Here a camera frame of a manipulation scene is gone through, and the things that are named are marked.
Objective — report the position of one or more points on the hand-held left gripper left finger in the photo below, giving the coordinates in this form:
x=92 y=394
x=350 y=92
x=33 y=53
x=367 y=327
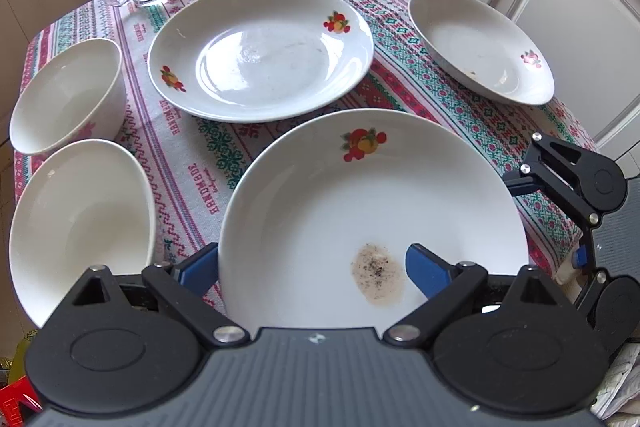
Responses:
x=197 y=272

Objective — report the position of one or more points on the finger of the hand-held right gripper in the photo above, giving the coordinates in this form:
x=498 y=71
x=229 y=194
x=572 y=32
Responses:
x=580 y=257
x=530 y=179

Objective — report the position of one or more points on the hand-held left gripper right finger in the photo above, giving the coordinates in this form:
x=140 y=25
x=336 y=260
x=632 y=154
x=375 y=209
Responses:
x=425 y=272

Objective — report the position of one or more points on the white deep plate fruit print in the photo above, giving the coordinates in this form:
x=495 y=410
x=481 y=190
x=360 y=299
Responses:
x=350 y=207

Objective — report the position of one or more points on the plain white bowl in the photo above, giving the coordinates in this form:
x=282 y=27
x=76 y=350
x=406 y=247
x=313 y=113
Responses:
x=80 y=227

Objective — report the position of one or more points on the printed paper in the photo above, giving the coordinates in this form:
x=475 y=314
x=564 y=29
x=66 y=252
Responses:
x=617 y=382

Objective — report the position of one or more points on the white deep plate pink print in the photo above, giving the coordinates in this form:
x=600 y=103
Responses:
x=475 y=47

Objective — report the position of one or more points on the white kitchen cabinets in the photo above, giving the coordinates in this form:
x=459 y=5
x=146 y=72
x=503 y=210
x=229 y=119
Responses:
x=565 y=7

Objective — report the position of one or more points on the white bowl pink flower print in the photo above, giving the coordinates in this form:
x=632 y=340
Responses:
x=65 y=97

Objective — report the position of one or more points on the red packaging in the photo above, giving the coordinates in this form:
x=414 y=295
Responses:
x=17 y=399

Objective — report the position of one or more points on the white flat plate fruit prints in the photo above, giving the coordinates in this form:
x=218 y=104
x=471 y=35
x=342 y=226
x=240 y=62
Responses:
x=260 y=57

